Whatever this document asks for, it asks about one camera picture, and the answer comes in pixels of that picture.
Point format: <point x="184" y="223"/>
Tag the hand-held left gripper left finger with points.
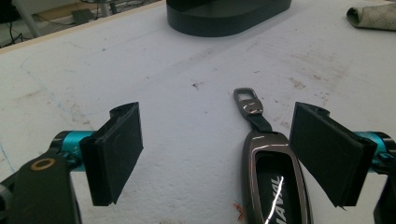
<point x="112" y="155"/>

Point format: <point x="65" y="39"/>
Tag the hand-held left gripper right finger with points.
<point x="330" y="155"/>

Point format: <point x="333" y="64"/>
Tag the dark metal car key case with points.
<point x="274" y="168"/>

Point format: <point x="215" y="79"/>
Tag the rolled grey cloth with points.
<point x="372" y="17"/>

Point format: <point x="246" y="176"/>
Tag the grey metal stand leg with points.
<point x="26" y="17"/>

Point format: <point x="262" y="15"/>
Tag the dark oval tray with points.
<point x="224" y="15"/>

